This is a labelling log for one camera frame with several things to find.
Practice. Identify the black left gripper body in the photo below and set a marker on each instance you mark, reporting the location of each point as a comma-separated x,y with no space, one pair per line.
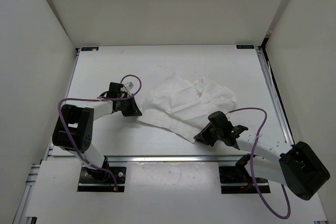
121,104

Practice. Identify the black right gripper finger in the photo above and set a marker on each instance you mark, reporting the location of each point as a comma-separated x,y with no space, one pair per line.
208,142
204,135

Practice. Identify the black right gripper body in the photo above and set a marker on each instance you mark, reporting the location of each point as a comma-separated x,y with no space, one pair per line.
217,134

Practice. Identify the white pleated skirt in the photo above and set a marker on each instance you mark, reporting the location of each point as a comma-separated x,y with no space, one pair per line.
183,107

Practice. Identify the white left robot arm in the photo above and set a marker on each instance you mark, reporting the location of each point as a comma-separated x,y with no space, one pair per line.
74,129

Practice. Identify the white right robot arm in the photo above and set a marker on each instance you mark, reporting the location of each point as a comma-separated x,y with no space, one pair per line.
295,166

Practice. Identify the blue left corner label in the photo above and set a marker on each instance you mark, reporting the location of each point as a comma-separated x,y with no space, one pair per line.
89,48

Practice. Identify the blue corner label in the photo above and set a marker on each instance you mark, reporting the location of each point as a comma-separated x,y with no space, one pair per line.
245,47
89,48

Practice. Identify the blue right corner label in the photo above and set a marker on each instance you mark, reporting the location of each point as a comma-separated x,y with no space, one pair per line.
245,47

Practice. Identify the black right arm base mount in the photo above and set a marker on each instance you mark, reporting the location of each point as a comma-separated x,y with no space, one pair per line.
235,179

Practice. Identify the aluminium right frame rail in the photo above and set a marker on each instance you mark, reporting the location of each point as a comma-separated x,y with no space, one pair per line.
273,90

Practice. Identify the aluminium frame rail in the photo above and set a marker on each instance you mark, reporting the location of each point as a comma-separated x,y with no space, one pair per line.
273,90
21,212

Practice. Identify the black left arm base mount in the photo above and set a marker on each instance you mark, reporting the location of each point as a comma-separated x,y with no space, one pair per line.
91,180

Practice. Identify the aluminium front table rail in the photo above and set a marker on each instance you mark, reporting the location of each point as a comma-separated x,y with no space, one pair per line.
174,159

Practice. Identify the aluminium left frame rail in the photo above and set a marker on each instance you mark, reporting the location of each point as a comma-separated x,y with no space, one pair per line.
21,212

